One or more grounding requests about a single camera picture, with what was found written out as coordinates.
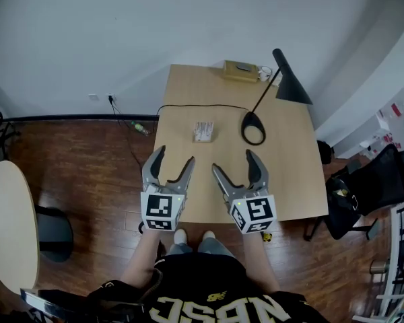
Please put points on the black cone-shade desk lamp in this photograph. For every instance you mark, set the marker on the black cone-shade desk lamp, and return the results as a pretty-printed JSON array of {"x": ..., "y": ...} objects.
[{"x": 291, "y": 86}]

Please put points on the person's grey trousers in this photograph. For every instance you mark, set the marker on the person's grey trousers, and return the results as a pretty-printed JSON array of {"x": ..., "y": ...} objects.
[{"x": 205, "y": 249}]

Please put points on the small yellow toy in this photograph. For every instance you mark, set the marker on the small yellow toy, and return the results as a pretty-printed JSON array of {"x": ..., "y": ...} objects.
[{"x": 267, "y": 237}]

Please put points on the black round table base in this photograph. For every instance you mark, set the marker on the black round table base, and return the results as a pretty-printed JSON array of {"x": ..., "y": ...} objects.
[{"x": 55, "y": 234}]

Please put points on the light wooden table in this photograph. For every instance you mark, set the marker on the light wooden table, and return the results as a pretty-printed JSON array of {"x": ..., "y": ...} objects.
[{"x": 286, "y": 167}]

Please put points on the white printed mug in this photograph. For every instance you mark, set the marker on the white printed mug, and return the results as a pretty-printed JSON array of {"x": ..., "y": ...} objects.
[{"x": 265, "y": 73}]

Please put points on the person's black printed shirt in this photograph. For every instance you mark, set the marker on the person's black printed shirt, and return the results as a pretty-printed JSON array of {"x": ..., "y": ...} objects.
[{"x": 202, "y": 281}]

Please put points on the black mesh office chair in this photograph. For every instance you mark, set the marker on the black mesh office chair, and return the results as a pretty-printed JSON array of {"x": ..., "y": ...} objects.
[{"x": 384, "y": 180}]

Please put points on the person's white shoe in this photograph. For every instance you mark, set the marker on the person's white shoe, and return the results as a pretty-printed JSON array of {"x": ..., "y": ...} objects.
[
  {"x": 208, "y": 236},
  {"x": 180, "y": 236}
]

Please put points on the steel trash can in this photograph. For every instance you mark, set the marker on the steel trash can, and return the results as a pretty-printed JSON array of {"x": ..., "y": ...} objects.
[{"x": 379, "y": 268}]

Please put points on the round beige table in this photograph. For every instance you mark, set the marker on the round beige table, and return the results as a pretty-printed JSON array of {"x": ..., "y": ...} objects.
[{"x": 6, "y": 227}]

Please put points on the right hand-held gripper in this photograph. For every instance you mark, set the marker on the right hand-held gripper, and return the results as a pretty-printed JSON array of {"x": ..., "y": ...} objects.
[{"x": 256, "y": 210}]

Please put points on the person's left forearm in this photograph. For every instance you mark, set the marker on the person's left forearm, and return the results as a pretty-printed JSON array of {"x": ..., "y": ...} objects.
[{"x": 141, "y": 261}]

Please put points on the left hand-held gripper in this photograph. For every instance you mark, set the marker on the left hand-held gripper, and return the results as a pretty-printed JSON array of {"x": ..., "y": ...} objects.
[{"x": 160, "y": 209}]

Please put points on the white wall outlet with plug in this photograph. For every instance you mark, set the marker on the white wall outlet with plug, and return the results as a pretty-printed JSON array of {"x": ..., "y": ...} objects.
[{"x": 111, "y": 98}]

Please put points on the person's right forearm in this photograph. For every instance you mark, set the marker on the person's right forearm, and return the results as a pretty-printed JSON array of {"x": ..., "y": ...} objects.
[{"x": 259, "y": 261}]

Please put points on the wooden tissue box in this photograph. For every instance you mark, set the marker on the wooden tissue box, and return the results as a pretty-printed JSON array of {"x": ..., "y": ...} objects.
[{"x": 239, "y": 72}]

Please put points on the clear plastic bottle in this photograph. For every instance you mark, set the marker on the clear plastic bottle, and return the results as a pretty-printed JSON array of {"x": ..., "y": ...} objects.
[{"x": 140, "y": 128}]

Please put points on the black worn harness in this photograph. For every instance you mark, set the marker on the black worn harness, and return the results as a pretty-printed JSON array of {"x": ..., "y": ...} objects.
[{"x": 70, "y": 303}]

